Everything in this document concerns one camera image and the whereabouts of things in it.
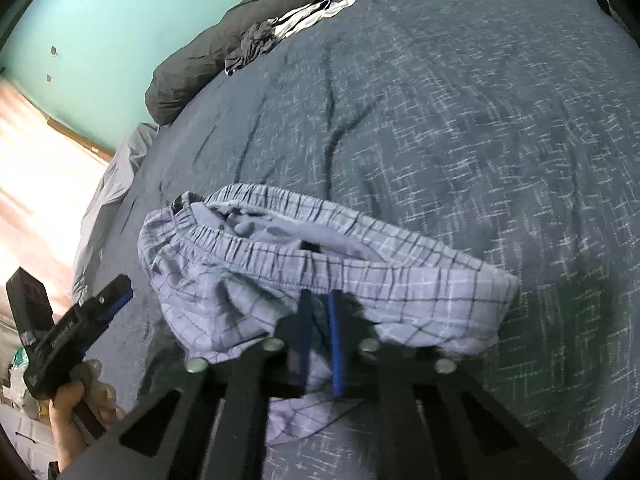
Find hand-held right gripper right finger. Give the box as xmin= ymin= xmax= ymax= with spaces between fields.
xmin=325 ymin=290 xmax=576 ymax=480

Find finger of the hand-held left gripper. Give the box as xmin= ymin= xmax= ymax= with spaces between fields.
xmin=92 ymin=275 xmax=135 ymax=326

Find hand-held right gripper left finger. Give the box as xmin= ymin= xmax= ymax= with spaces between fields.
xmin=60 ymin=287 xmax=321 ymax=480

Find blue plaid shorts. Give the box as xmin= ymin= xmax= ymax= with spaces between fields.
xmin=137 ymin=183 xmax=521 ymax=448

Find person's left forearm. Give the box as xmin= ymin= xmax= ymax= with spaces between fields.
xmin=47 ymin=410 xmax=93 ymax=473

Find person's left hand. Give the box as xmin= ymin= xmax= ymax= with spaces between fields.
xmin=49 ymin=360 xmax=123 ymax=428

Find grey bed sheet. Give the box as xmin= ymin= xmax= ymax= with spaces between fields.
xmin=72 ymin=122 xmax=158 ymax=301

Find dark grey rolled duvet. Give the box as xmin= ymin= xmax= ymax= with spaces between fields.
xmin=145 ymin=0 xmax=581 ymax=126

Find dark blue patterned blanket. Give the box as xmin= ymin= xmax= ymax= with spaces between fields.
xmin=72 ymin=0 xmax=640 ymax=480

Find dark grey crumpled garment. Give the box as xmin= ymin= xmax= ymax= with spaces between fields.
xmin=225 ymin=19 xmax=281 ymax=77

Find white black-trimmed garment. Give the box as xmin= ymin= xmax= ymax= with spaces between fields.
xmin=270 ymin=0 xmax=357 ymax=40

